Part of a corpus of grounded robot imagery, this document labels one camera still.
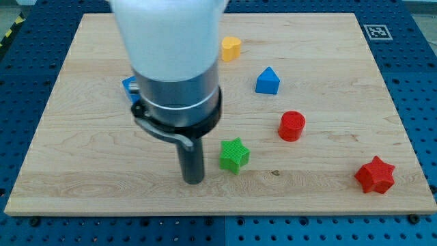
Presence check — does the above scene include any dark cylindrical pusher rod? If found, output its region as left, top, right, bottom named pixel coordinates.
left=176, top=138, right=205, bottom=185

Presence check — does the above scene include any black clamp with lever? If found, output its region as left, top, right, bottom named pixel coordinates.
left=130, top=87, right=223, bottom=152

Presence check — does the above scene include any green star block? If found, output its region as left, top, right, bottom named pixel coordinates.
left=219, top=137, right=251, bottom=175

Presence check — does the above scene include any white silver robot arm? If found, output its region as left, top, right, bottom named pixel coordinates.
left=109, top=0, right=227, bottom=185

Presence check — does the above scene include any blue block behind arm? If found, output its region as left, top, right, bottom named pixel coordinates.
left=122, top=76, right=141, bottom=104

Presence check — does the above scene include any red star block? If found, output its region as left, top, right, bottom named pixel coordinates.
left=354, top=156, right=395, bottom=194

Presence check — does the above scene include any blue triangle block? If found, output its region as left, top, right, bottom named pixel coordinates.
left=255, top=66, right=281, bottom=94

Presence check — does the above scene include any yellow heart block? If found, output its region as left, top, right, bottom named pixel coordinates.
left=221, top=36, right=242, bottom=62

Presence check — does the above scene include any red cylinder block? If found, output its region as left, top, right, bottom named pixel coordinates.
left=278, top=111, right=306, bottom=142

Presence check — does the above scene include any wooden board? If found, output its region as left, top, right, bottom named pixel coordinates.
left=5, top=14, right=436, bottom=217

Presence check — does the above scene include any white fiducial marker tag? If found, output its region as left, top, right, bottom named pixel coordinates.
left=364, top=24, right=393, bottom=40

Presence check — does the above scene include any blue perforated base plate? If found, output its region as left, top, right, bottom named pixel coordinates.
left=1, top=0, right=436, bottom=245

